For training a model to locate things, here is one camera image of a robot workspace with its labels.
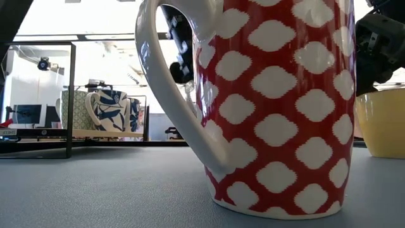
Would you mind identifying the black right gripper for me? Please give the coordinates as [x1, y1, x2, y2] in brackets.
[354, 13, 405, 98]

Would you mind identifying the orange yellow mug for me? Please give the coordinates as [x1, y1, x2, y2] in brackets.
[354, 87, 405, 159]

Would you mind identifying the blue floral print mug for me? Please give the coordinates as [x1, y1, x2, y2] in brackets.
[128, 97, 142, 132]

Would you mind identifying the white blue leaf print mug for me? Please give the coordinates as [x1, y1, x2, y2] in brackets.
[85, 89, 131, 132]

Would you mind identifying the red white diamond pattern mug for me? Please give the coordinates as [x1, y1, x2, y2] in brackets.
[135, 0, 357, 220]

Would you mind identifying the pale green patterned mug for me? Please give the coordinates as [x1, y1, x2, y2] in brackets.
[59, 90, 96, 130]

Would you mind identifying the black computer monitor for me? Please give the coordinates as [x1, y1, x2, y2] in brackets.
[11, 103, 44, 126]

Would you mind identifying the black metal table frame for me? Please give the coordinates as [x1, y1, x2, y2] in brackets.
[0, 139, 368, 155]

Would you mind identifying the wooden shelf black wire frame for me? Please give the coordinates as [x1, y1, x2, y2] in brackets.
[0, 41, 150, 159]

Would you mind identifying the black ceiling camera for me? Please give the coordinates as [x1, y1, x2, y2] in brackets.
[37, 56, 51, 72]

